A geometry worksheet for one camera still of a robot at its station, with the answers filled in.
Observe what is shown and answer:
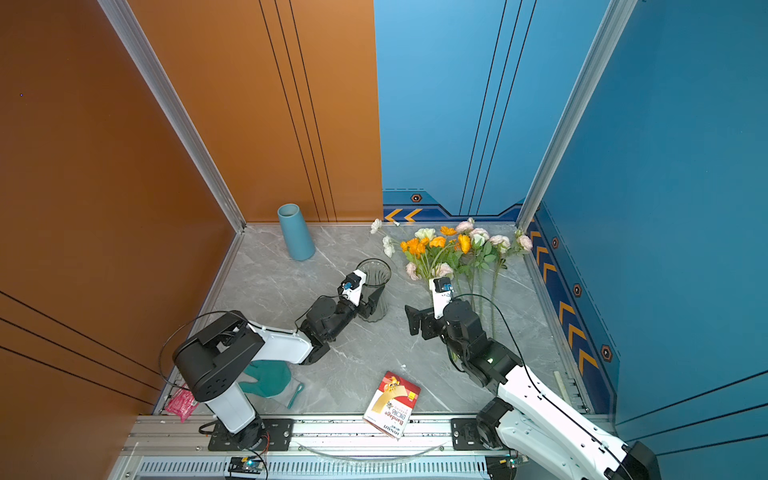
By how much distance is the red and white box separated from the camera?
2.41 feet

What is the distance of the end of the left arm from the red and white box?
19cm

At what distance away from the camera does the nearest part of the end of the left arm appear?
29.9 inches
